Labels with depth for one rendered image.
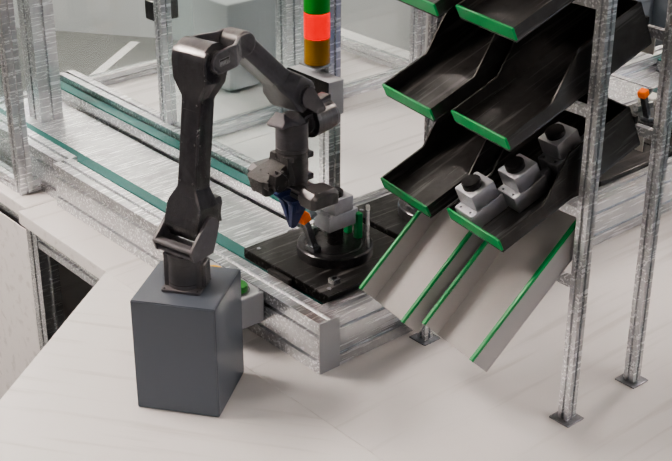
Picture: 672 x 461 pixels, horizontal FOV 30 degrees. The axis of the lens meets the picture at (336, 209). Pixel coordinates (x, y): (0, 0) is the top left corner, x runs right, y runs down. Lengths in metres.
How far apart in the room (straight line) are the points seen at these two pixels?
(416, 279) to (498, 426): 0.27
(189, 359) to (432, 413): 0.40
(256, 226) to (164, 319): 0.59
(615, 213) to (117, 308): 1.03
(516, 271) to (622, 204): 0.71
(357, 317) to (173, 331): 0.35
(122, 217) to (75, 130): 0.54
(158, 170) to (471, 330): 1.05
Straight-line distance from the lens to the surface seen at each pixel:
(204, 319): 1.97
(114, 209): 2.58
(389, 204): 2.50
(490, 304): 1.99
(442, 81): 1.96
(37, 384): 2.19
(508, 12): 1.80
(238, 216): 2.57
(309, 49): 2.37
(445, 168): 2.02
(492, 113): 1.87
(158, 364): 2.04
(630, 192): 2.67
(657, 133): 1.99
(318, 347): 2.13
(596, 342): 2.29
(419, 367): 2.18
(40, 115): 3.12
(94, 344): 2.28
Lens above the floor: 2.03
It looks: 25 degrees down
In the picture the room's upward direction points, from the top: straight up
